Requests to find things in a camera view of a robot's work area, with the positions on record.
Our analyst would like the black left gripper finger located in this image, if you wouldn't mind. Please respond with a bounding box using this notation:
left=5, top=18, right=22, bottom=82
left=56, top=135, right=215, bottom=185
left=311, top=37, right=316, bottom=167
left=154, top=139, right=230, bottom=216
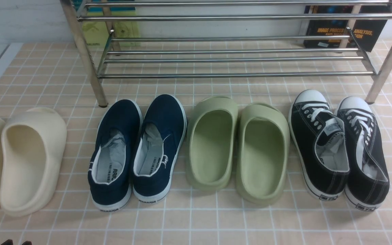
left=1, top=240, right=14, bottom=245

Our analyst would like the black canvas sneaker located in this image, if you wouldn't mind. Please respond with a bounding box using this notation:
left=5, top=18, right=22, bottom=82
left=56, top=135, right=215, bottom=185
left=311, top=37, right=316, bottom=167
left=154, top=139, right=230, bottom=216
left=336, top=96, right=390, bottom=212
left=288, top=89, right=350, bottom=201

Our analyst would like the silver metal shoe rack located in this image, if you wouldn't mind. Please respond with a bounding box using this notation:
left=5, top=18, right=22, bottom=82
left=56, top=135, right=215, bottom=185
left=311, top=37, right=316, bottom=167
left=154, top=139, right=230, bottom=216
left=60, top=0, right=392, bottom=108

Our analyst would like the cream slipper right of pair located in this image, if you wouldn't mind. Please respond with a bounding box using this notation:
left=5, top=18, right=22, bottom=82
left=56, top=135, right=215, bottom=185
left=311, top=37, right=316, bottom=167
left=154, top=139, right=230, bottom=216
left=0, top=107, right=67, bottom=217

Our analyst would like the navy slip-on shoe left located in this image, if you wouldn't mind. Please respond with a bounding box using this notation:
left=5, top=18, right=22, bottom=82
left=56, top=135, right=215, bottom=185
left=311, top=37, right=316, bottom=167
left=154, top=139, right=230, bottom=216
left=87, top=99, right=143, bottom=212

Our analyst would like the navy slip-on shoe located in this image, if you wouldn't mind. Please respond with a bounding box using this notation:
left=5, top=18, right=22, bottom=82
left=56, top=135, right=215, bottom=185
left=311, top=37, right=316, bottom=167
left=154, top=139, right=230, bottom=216
left=132, top=94, right=187, bottom=203
left=87, top=99, right=143, bottom=212

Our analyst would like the navy slip-on shoe right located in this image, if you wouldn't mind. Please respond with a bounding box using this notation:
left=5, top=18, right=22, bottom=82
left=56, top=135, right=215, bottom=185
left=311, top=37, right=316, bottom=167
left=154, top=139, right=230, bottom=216
left=132, top=94, right=187, bottom=203

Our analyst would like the green slipper left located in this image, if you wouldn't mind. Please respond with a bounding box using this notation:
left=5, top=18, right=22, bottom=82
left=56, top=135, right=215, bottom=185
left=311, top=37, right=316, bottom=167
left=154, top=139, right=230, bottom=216
left=185, top=96, right=238, bottom=192

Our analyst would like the green slipper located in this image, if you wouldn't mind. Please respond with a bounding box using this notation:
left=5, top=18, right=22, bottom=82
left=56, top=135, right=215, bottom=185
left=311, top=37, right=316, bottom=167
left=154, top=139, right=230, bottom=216
left=185, top=96, right=238, bottom=192
left=235, top=102, right=290, bottom=207

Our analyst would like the green yellow book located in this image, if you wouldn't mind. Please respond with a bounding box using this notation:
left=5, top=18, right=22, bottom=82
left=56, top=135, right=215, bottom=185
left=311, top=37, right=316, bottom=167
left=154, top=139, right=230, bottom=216
left=72, top=0, right=141, bottom=48

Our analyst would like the green slipper right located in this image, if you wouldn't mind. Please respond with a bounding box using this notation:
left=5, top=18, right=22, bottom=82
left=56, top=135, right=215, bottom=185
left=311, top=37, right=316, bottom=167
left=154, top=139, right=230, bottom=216
left=235, top=102, right=290, bottom=207

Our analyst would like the black image processing book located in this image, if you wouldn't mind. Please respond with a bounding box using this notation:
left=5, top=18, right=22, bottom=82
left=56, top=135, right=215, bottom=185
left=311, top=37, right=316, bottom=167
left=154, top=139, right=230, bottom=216
left=304, top=5, right=390, bottom=52

